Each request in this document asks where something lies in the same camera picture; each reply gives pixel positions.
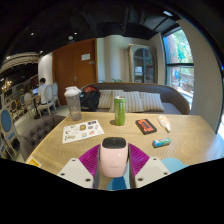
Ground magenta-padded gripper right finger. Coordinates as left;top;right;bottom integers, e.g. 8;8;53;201
127;143;172;190

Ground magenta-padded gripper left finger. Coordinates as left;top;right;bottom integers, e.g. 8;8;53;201
57;143;102;190

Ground pink computer mouse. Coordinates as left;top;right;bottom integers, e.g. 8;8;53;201
98;136;130;178

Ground light blue cloud mouse pad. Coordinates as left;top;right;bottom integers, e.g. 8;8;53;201
105;157;188;192

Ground small green blue pack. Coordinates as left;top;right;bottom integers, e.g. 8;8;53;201
152;137;172;149

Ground white sticker sheet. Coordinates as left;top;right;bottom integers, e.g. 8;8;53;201
62;119;105;145

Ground yellow label sticker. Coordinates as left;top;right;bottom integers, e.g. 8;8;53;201
26;156;42;168

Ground black and red flat box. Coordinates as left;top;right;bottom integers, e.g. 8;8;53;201
135;118;158;136

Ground white squeeze tube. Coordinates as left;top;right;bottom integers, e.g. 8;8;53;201
157;114;172;133

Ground grey tufted chair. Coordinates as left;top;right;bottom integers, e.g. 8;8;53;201
19;114;66;161

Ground clear shaker bottle white lid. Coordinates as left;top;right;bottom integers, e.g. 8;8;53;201
63;86;83;122

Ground green drink can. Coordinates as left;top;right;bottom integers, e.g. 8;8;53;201
113;96;127;127

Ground striped cushion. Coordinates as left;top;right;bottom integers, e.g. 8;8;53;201
140;91;166;113
111;89;145;114
97;89;115;110

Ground black backpack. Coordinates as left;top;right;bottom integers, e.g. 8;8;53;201
79;85;101;112

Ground curved brown sofa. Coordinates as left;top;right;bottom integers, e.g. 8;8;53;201
79;82;191;116

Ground white dining chairs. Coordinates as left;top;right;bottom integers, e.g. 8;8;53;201
23;82;61;119

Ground blue round-back chair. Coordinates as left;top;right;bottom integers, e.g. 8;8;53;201
0;107;20;158

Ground person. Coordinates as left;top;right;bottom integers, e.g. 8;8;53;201
37;77;48;106

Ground brown wooden door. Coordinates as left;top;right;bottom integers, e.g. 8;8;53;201
52;38;98;107

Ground arched glass cabinet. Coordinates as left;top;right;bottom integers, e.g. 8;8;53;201
127;44;158;85

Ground black-framed window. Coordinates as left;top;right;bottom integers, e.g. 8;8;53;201
162;26;195;101

